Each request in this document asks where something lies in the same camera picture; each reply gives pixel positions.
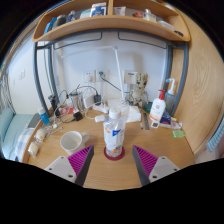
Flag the red packet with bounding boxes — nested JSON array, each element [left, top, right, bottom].
[[59, 106, 75, 116]]

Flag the white wall outlets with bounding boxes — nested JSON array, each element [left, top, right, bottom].
[[83, 69, 109, 84]]

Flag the black charger block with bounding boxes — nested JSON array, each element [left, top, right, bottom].
[[72, 111, 84, 122]]

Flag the green pillow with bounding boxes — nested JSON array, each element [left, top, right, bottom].
[[0, 107, 15, 141]]

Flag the clear plastic water bottle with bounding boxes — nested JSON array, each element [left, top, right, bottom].
[[102, 107, 127, 158]]

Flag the white desk lamp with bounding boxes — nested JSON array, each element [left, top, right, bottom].
[[59, 45, 126, 104]]

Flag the blue checked blanket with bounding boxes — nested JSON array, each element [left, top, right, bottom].
[[14, 128, 36, 163]]

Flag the small tree figurine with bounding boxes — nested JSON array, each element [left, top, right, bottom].
[[132, 73, 149, 108]]

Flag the wooden shelf unit with items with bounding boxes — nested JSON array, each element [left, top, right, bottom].
[[32, 0, 191, 43]]

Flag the white power adapter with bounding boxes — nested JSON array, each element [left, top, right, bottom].
[[82, 94, 96, 109]]

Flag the striped curtain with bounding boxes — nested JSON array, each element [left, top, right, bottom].
[[0, 71, 16, 114]]

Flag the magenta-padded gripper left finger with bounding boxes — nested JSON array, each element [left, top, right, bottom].
[[44, 144, 95, 188]]

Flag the grey metal ruler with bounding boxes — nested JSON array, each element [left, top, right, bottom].
[[142, 112, 151, 131]]

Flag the white squeeze tube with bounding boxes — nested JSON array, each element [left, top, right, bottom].
[[159, 120, 184, 130]]

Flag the white ceramic mug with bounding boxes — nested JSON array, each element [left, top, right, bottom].
[[59, 130, 90, 156]]

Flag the grey metal bed frame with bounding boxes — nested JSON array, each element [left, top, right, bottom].
[[32, 29, 189, 116]]

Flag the clear spray bottle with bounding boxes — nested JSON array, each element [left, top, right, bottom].
[[164, 78, 177, 113]]

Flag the small white earbud case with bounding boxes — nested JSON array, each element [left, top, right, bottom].
[[94, 114, 106, 123]]

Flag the steel tumbler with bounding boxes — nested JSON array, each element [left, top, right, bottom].
[[69, 92, 83, 113]]

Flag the small green plastic item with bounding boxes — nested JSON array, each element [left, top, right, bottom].
[[172, 129, 187, 139]]

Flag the white power strip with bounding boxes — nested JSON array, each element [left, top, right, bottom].
[[91, 103, 110, 114]]

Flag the grey laptop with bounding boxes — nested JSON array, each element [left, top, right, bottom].
[[27, 112, 43, 129]]

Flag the white wall light switches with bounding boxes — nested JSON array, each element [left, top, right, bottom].
[[18, 68, 27, 80]]

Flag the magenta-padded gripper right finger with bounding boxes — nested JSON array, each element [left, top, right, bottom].
[[131, 144, 180, 187]]

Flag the black electric shaver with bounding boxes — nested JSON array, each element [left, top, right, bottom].
[[48, 94, 61, 118]]

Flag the white wall-mounted device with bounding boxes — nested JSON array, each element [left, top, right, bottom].
[[123, 69, 138, 85]]

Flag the dark lamp cable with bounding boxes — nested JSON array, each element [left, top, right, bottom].
[[99, 73, 123, 93]]

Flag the flat round red coaster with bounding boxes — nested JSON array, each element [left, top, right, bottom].
[[103, 145, 126, 162]]

